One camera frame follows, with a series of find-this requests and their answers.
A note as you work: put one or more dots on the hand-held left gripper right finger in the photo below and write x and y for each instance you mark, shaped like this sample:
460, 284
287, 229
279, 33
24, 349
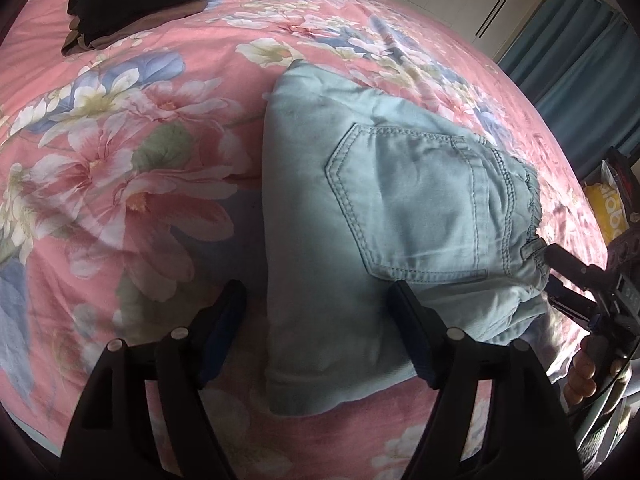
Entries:
419, 342

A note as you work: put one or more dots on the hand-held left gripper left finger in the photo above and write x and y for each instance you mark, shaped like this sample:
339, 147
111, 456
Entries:
220, 342

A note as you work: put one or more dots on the light blue pants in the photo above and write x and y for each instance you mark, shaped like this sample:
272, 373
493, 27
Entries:
400, 200

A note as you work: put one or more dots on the person's right hand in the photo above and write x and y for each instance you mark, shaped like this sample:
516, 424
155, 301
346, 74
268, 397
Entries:
582, 372

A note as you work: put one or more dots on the blue curtain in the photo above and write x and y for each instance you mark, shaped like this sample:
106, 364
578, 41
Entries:
575, 70

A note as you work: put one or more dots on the dark bag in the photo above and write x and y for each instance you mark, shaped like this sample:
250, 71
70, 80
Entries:
622, 175

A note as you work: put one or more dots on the yellow bag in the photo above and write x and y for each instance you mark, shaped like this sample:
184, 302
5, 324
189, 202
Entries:
610, 215

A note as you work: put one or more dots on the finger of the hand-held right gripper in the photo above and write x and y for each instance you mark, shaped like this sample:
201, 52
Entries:
572, 307
575, 267

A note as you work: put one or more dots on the pink floral bedspread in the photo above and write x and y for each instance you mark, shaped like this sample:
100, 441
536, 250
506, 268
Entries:
125, 160

